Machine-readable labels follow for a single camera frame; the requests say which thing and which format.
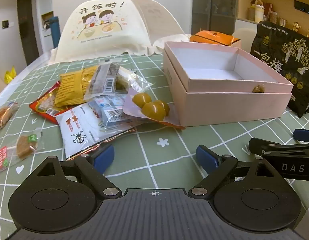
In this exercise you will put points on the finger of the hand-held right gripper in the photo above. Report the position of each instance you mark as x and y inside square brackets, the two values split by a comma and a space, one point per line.
[304, 135]
[264, 145]

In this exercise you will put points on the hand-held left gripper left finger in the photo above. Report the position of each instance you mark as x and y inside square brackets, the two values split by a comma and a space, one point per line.
[104, 158]

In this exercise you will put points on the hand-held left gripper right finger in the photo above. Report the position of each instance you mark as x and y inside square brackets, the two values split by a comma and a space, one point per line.
[205, 158]

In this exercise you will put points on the white snack packet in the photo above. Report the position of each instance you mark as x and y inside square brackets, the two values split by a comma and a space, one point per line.
[77, 127]

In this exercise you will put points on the blue candy clear packet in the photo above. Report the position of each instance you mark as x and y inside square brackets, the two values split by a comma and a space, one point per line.
[112, 115]

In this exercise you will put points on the pink cardboard box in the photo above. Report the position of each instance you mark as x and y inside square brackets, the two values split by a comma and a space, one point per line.
[219, 105]

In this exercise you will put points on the clear candy packet red label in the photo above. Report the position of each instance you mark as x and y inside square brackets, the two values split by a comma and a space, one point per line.
[25, 145]

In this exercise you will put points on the round pastry packet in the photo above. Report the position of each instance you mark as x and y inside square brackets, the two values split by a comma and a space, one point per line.
[2, 116]

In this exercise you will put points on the clear barcode snack packet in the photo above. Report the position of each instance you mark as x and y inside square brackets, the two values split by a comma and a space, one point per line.
[104, 80]

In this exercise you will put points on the yellow strip snack packet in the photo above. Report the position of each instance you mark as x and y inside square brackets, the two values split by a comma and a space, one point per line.
[69, 87]

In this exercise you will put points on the red snack packet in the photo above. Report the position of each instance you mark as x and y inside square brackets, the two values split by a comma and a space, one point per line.
[42, 107]

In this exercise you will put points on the black snack bag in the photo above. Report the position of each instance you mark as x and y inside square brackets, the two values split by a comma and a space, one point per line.
[282, 47]

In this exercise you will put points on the cream chair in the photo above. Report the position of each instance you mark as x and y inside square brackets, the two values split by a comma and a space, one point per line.
[244, 37]

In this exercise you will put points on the glass jar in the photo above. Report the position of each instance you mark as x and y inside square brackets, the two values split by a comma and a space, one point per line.
[283, 22]
[273, 17]

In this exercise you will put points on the orange box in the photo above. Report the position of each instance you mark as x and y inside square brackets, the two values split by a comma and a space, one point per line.
[212, 38]

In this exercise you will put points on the cream cartoon food cover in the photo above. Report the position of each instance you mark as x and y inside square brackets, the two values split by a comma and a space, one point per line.
[102, 37]

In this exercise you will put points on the yellow plastic bag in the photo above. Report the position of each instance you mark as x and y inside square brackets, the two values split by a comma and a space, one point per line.
[10, 76]

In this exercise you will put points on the yellow white cup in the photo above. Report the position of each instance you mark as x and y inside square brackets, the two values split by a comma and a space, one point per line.
[259, 13]

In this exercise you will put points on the dark glass cabinet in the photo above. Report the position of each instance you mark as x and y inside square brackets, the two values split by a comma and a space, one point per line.
[212, 5]

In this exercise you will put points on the dark wooden door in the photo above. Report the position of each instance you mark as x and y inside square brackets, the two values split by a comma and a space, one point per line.
[27, 25]

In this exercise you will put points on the black wall strip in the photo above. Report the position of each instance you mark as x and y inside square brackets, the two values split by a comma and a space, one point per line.
[304, 6]

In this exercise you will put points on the wall recess box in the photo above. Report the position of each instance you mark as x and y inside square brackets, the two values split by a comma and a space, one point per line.
[47, 20]

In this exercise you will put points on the wall switch panel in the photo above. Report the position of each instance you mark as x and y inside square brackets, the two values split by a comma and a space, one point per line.
[6, 24]

